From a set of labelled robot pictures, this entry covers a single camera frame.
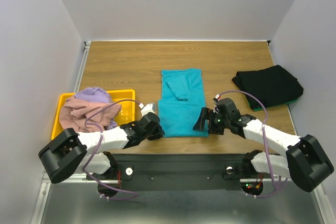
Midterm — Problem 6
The teal t shirt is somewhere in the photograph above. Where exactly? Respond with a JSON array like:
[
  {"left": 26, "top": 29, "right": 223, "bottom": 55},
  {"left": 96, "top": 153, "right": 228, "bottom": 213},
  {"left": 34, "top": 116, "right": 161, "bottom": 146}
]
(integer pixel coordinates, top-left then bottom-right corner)
[{"left": 157, "top": 69, "right": 208, "bottom": 138}]

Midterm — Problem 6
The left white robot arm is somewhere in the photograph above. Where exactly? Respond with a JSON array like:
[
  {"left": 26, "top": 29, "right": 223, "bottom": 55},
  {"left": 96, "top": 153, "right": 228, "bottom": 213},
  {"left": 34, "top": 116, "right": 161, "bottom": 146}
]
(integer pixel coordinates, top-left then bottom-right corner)
[{"left": 38, "top": 112, "right": 164, "bottom": 184}]

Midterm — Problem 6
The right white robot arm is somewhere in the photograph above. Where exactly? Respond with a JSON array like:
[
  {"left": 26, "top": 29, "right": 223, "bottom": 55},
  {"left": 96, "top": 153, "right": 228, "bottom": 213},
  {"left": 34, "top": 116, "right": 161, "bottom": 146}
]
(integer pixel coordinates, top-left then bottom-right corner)
[{"left": 193, "top": 98, "right": 334, "bottom": 192}]

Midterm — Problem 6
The yellow plastic bin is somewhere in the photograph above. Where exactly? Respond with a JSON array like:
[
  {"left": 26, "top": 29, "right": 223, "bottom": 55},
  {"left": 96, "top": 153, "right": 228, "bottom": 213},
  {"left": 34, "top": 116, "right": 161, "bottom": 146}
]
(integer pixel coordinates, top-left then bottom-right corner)
[{"left": 50, "top": 89, "right": 136, "bottom": 140}]

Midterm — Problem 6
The folded black t shirt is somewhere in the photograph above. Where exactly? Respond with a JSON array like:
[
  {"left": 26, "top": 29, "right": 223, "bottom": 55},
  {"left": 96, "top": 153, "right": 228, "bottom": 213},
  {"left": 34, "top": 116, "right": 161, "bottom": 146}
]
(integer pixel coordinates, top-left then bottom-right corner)
[{"left": 232, "top": 65, "right": 304, "bottom": 108}]

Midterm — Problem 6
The lavender t shirt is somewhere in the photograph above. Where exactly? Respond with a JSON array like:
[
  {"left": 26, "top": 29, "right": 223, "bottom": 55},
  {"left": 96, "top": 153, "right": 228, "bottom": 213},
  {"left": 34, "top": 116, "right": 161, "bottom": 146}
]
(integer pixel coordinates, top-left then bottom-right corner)
[{"left": 73, "top": 87, "right": 121, "bottom": 132}]

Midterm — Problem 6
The pink t shirt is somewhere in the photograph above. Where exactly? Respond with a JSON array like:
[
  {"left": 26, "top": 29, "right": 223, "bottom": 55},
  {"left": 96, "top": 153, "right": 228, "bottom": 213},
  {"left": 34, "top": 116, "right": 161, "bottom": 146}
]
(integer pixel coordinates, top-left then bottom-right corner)
[{"left": 59, "top": 97, "right": 121, "bottom": 133}]

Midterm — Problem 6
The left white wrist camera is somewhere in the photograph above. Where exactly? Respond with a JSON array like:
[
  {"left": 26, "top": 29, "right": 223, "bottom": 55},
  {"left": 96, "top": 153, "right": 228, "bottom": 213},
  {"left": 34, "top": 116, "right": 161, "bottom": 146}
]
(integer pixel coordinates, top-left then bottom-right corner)
[{"left": 138, "top": 103, "right": 155, "bottom": 116}]

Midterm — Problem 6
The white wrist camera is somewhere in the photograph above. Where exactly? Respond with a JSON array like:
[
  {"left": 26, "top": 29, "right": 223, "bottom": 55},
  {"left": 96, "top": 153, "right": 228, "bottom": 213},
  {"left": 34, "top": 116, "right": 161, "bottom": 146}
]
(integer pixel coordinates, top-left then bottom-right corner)
[
  {"left": 138, "top": 103, "right": 155, "bottom": 116},
  {"left": 213, "top": 94, "right": 224, "bottom": 113}
]

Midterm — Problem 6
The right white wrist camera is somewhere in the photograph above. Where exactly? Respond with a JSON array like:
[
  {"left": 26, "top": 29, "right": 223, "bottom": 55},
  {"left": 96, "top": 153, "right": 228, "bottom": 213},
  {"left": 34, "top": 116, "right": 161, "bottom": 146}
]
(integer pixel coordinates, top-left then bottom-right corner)
[{"left": 213, "top": 94, "right": 224, "bottom": 113}]

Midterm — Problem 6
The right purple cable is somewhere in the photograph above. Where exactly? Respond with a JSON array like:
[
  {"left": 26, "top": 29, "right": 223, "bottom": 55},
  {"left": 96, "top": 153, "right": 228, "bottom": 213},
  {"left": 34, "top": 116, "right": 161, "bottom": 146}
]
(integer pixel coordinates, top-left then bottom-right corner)
[{"left": 214, "top": 90, "right": 289, "bottom": 199}]

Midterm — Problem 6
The purple cable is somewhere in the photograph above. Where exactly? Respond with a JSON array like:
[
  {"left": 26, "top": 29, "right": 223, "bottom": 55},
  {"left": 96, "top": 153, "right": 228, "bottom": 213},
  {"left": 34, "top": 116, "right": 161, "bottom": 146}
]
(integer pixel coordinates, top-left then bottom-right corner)
[
  {"left": 214, "top": 90, "right": 289, "bottom": 199},
  {"left": 82, "top": 99, "right": 144, "bottom": 200}
]

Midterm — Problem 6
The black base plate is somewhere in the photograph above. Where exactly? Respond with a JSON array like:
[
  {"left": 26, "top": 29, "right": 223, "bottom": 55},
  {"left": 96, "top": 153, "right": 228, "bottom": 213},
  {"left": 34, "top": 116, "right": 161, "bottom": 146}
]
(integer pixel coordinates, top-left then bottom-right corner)
[{"left": 75, "top": 150, "right": 290, "bottom": 191}]

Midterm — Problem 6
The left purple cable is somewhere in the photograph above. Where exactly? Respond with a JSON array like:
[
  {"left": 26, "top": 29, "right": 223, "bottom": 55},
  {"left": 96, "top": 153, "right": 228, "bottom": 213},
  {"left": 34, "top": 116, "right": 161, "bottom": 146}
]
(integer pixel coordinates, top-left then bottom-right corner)
[{"left": 82, "top": 99, "right": 144, "bottom": 200}]

